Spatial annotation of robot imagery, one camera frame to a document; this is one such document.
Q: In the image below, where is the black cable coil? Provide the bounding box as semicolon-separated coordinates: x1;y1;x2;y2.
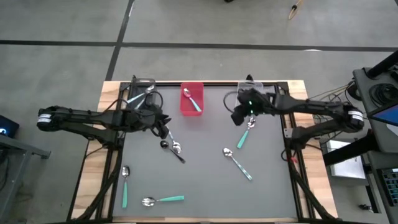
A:
369;83;398;108

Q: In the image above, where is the white box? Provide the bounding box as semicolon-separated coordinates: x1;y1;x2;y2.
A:
326;139;367;180

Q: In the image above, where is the grey equipment cart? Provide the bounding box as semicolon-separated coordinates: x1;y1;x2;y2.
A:
353;67;398;153

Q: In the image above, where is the grey side desk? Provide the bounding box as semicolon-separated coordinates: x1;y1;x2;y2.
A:
0;133;51;218

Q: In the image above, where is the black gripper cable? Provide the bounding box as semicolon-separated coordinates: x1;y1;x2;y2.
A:
107;90;164;114
223;90;242;115

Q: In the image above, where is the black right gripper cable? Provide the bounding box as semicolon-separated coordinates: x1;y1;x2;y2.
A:
223;90;242;115

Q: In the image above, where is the solid teal handle spoon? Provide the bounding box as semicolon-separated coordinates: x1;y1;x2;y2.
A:
121;166;131;208
141;195;185;207
236;116;257;149
182;88;203;113

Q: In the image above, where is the black button panel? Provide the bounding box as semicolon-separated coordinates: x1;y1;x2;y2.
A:
377;167;398;208

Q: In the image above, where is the blue monitor screen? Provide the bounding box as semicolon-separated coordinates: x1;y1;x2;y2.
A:
371;104;398;127

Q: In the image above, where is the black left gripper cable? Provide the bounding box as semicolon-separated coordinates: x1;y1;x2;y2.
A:
107;90;164;114

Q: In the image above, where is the black computer with blue light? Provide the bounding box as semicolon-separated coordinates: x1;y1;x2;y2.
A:
0;114;20;139

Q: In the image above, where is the black pole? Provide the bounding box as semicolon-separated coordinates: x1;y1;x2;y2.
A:
365;49;398;80

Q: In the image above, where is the black stand leg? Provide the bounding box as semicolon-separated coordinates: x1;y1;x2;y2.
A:
322;129;379;167

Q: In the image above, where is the red plastic bin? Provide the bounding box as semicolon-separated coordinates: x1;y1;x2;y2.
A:
180;82;205;117

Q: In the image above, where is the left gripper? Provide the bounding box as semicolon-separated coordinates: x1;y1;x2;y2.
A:
126;105;172;139

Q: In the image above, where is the floor cable bundle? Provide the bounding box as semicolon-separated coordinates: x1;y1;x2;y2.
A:
309;82;355;108

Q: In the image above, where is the black metal table frame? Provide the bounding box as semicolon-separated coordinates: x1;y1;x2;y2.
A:
67;80;338;224

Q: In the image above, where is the black spoon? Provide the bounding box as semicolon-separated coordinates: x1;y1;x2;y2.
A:
160;140;187;164

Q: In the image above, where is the yellow cable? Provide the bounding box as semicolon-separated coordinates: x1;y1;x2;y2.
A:
287;0;304;21

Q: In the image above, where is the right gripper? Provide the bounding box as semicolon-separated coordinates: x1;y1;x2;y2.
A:
230;89;275;126

